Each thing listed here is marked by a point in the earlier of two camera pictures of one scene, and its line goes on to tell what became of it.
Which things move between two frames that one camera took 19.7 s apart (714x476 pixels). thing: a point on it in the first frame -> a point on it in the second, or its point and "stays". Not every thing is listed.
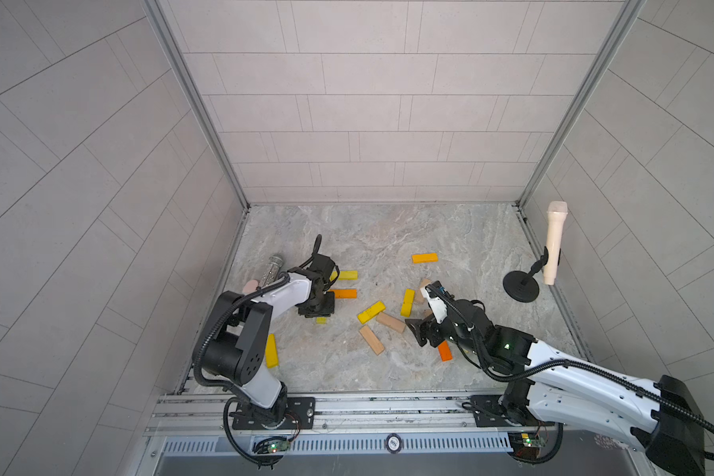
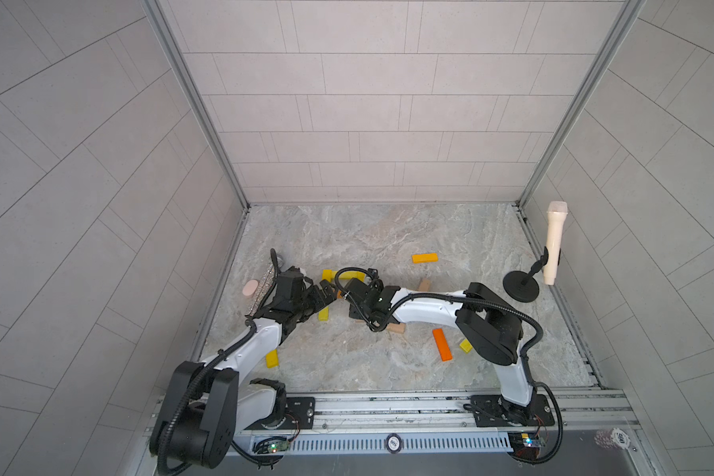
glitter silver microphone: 272,271 stays
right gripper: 427,323 -> 353,313
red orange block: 445,352 stays
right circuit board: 526,445 stays
